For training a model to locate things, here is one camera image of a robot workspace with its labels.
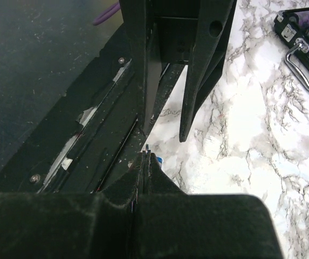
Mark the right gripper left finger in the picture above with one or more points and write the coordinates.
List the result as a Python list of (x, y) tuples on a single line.
[(71, 225)]

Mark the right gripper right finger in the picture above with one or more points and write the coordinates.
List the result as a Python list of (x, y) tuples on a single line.
[(171, 224)]

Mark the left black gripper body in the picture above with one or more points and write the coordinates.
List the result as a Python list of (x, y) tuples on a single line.
[(171, 30)]

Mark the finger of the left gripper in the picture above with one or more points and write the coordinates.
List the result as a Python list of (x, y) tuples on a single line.
[(143, 37), (206, 60)]

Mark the blue tag key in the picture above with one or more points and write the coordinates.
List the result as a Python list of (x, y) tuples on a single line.
[(159, 159)]

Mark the black poker chip case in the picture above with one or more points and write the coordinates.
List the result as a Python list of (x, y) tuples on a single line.
[(292, 27)]

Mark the black front mounting rail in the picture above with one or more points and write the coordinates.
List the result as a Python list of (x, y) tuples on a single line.
[(67, 111)]

